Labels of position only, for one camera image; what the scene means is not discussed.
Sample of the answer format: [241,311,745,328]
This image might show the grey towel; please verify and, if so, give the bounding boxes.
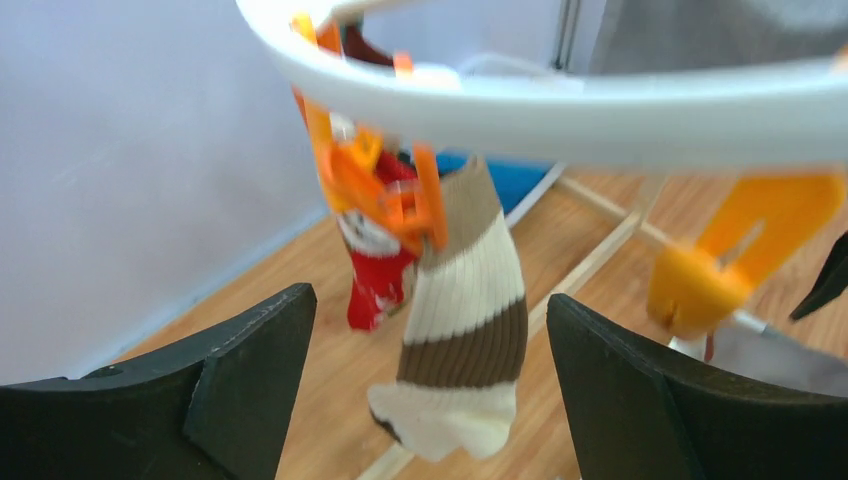
[588,0,847,75]

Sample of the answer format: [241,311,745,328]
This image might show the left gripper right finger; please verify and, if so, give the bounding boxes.
[547,294,847,479]

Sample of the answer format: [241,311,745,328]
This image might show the red patterned sock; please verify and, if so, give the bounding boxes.
[334,152,419,333]

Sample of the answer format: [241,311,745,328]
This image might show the wooden drying rack frame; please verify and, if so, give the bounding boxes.
[357,173,848,480]

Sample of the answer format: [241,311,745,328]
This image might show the round white clip hanger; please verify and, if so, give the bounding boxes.
[238,1,847,170]

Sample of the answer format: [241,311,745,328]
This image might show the blue cloth in basket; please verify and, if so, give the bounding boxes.
[436,153,550,214]

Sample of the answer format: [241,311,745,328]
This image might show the orange clothespin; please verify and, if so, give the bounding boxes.
[646,173,847,340]

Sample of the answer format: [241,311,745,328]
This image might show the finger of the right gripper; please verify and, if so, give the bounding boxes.
[790,232,847,322]

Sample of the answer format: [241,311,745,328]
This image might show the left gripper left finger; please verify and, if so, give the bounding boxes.
[1,283,317,479]

